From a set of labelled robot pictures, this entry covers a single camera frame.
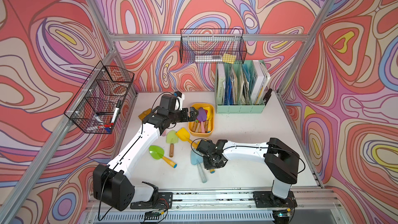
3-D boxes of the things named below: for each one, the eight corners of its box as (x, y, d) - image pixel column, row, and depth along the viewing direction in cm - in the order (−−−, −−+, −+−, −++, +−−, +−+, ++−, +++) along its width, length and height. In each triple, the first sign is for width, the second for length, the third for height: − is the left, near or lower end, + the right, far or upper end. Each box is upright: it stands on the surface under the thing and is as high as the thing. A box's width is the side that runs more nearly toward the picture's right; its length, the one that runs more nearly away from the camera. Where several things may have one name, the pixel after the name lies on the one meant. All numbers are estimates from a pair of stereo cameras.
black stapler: (261, 104, 116) (264, 98, 111) (264, 92, 124) (267, 87, 119) (267, 105, 115) (269, 100, 110) (270, 94, 122) (272, 89, 118)
